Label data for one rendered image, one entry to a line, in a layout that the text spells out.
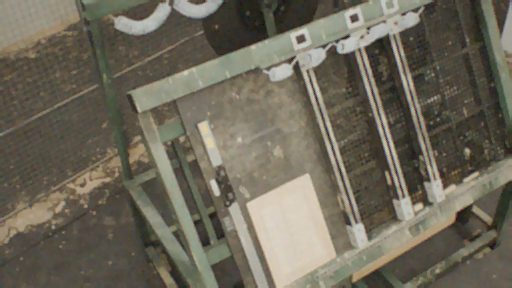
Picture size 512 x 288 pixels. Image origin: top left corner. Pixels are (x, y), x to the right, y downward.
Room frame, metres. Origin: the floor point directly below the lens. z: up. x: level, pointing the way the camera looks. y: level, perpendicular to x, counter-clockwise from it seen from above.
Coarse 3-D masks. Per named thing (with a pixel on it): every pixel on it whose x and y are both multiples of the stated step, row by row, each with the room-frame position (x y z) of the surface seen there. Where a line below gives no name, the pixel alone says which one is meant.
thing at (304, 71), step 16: (304, 32) 2.46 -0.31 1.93; (320, 48) 2.32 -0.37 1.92; (304, 64) 2.37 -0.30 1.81; (304, 80) 2.36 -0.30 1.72; (304, 96) 2.36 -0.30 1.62; (320, 96) 2.33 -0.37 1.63; (320, 112) 2.29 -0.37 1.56; (320, 128) 2.24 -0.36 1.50; (320, 144) 2.24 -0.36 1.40; (336, 160) 2.18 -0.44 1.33; (336, 176) 2.11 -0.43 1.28; (336, 192) 2.11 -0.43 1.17; (352, 208) 2.04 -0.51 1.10; (352, 224) 1.98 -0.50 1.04; (352, 240) 1.97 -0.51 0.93
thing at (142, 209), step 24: (336, 96) 3.44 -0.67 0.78; (360, 144) 3.63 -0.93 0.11; (480, 144) 2.78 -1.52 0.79; (144, 192) 2.60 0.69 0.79; (408, 192) 2.38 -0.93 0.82; (504, 192) 2.60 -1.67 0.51; (144, 216) 2.41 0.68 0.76; (192, 216) 2.91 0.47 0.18; (216, 216) 2.95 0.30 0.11; (456, 216) 2.63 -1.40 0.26; (480, 216) 2.68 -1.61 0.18; (504, 216) 2.57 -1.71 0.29; (144, 240) 2.64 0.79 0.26; (168, 240) 2.19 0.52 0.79; (480, 240) 2.47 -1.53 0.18; (456, 264) 2.32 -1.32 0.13
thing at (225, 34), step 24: (240, 0) 2.89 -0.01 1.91; (264, 0) 2.91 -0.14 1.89; (288, 0) 3.03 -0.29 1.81; (312, 0) 3.12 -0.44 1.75; (216, 24) 2.81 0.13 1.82; (240, 24) 2.88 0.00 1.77; (264, 24) 2.95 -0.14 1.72; (288, 24) 3.04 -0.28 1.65; (216, 48) 2.80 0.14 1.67; (240, 48) 2.88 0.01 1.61
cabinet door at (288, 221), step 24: (288, 192) 2.04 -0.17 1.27; (312, 192) 2.07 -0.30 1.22; (264, 216) 1.93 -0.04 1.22; (288, 216) 1.97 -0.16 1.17; (312, 216) 2.00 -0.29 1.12; (264, 240) 1.86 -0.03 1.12; (288, 240) 1.89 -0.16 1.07; (312, 240) 1.92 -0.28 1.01; (288, 264) 1.82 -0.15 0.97; (312, 264) 1.84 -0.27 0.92
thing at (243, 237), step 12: (204, 120) 2.14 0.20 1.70; (204, 144) 2.06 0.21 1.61; (216, 156) 2.03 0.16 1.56; (240, 216) 1.89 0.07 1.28; (240, 228) 1.85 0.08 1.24; (240, 240) 1.82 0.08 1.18; (252, 252) 1.79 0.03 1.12; (252, 264) 1.76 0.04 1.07; (252, 276) 1.74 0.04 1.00; (264, 276) 1.73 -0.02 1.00
